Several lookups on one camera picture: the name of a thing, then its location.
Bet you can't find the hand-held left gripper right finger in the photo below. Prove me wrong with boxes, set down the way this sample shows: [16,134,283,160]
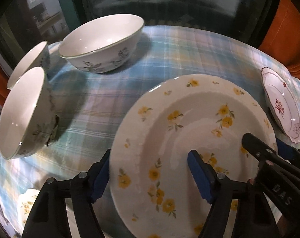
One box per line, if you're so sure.
[187,150,276,238]

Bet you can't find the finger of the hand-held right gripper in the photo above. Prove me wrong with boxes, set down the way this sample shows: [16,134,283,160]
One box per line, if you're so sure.
[241,132,277,166]
[276,138,300,172]

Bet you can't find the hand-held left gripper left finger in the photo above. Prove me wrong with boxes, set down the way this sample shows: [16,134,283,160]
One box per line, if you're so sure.
[21,149,111,238]

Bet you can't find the large yellow flower plate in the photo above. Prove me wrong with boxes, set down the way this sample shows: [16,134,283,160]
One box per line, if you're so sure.
[110,74,279,238]

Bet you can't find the large white floral bowl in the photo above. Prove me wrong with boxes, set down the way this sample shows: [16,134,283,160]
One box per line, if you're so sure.
[58,14,145,74]

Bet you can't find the small red flower plate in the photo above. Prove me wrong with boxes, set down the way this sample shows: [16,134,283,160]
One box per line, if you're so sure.
[261,66,300,144]

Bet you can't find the small yellow flower plate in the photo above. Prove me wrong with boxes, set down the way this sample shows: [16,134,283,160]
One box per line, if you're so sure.
[17,188,40,226]

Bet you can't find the small white floral bowl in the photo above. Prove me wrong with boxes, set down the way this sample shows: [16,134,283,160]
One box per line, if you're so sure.
[7,41,50,90]
[0,66,59,160]

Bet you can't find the plaid tablecloth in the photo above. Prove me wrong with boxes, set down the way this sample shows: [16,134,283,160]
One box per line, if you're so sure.
[0,25,300,238]

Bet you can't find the green framed glass door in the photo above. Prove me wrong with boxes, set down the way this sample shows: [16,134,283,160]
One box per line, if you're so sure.
[0,0,281,78]

